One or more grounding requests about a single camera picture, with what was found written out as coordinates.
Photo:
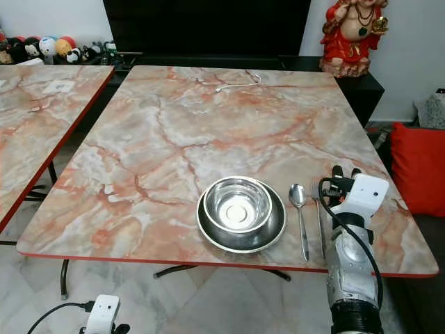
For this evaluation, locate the yellow and red round toy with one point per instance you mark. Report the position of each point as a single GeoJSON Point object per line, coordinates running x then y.
{"type": "Point", "coordinates": [65, 45]}

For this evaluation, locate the black metal side table frame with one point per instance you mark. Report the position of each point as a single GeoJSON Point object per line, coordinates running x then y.
{"type": "Point", "coordinates": [53, 174]}

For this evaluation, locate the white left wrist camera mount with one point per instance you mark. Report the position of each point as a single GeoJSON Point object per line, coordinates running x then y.
{"type": "Point", "coordinates": [104, 309]}

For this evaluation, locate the black television screen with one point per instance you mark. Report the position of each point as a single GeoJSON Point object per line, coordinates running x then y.
{"type": "Point", "coordinates": [205, 28]}

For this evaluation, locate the red cushion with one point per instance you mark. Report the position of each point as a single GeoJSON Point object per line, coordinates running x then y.
{"type": "Point", "coordinates": [418, 167]}

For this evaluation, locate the black and white panda toy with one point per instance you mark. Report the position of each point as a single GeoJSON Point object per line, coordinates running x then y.
{"type": "Point", "coordinates": [74, 56]}

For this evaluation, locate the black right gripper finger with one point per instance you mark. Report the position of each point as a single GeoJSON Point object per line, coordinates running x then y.
{"type": "Point", "coordinates": [337, 171]}
{"type": "Point", "coordinates": [355, 172]}

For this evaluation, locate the grey woven basket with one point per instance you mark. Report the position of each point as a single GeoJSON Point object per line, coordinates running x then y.
{"type": "Point", "coordinates": [432, 110]}

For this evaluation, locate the black round plush toy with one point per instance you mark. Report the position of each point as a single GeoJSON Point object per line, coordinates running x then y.
{"type": "Point", "coordinates": [19, 49]}

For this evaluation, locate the white and blue round toy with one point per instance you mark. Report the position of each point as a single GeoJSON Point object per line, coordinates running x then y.
{"type": "Point", "coordinates": [48, 46]}

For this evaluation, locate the wide steel dish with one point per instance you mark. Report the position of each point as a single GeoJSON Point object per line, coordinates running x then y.
{"type": "Point", "coordinates": [252, 241]}

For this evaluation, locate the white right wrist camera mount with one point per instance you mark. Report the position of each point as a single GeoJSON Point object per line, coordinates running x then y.
{"type": "Point", "coordinates": [368, 191]}

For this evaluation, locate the green toy figure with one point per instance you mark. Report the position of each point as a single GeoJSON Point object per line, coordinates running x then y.
{"type": "Point", "coordinates": [110, 53]}

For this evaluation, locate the red laughing Buddha statue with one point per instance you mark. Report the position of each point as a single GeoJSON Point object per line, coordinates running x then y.
{"type": "Point", "coordinates": [351, 35]}

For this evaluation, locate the steel spoon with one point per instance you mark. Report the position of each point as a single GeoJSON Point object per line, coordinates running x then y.
{"type": "Point", "coordinates": [297, 195]}

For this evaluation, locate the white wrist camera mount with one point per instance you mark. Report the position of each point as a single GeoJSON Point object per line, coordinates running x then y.
{"type": "Point", "coordinates": [368, 191]}
{"type": "Point", "coordinates": [104, 309]}

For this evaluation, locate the small steel bowl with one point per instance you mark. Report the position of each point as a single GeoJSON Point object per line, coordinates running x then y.
{"type": "Point", "coordinates": [238, 205]}

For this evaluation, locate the steel fork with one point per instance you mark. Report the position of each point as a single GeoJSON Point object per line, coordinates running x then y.
{"type": "Point", "coordinates": [318, 209]}

